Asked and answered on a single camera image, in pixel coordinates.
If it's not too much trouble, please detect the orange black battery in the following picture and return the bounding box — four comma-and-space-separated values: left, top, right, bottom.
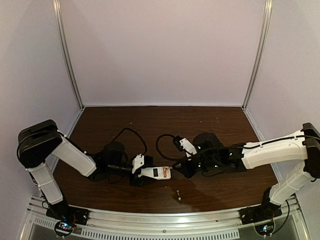
176, 190, 182, 201
163, 166, 171, 179

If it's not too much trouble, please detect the right round circuit board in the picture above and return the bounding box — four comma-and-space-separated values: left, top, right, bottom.
254, 220, 275, 237

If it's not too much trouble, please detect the right black camera cable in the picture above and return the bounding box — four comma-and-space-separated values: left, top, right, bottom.
155, 134, 193, 161

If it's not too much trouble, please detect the left aluminium corner post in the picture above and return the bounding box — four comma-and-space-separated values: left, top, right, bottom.
52, 0, 85, 110

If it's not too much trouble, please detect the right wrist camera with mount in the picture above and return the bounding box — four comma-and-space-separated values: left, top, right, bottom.
172, 135, 197, 157

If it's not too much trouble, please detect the front aluminium rail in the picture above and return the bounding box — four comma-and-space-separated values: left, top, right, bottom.
23, 196, 305, 240

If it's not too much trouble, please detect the white remote control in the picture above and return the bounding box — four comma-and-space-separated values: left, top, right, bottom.
138, 166, 171, 181

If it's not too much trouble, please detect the left black camera cable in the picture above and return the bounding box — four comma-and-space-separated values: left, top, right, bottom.
113, 128, 147, 161

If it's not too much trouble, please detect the round circuit board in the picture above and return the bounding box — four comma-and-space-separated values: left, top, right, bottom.
254, 220, 275, 237
53, 221, 75, 238

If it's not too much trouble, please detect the black camera cable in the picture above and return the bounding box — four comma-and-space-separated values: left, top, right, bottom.
113, 128, 147, 161
155, 134, 193, 161

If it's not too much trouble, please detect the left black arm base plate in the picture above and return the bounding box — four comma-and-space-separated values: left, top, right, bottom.
46, 204, 90, 226

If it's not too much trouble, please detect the aluminium corner post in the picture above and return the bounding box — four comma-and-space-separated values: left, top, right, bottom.
242, 0, 273, 111
52, 0, 85, 110

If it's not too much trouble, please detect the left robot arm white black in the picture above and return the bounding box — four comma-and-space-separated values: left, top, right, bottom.
16, 119, 155, 220

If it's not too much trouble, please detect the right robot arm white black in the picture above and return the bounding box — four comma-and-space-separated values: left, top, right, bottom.
172, 122, 320, 212

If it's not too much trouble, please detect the right aluminium corner post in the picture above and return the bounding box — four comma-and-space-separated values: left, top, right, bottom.
242, 0, 273, 111

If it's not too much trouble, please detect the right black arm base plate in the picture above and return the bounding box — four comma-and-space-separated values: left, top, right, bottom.
238, 203, 282, 225

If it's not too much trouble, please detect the left round circuit board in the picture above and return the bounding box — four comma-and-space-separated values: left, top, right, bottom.
53, 221, 75, 238

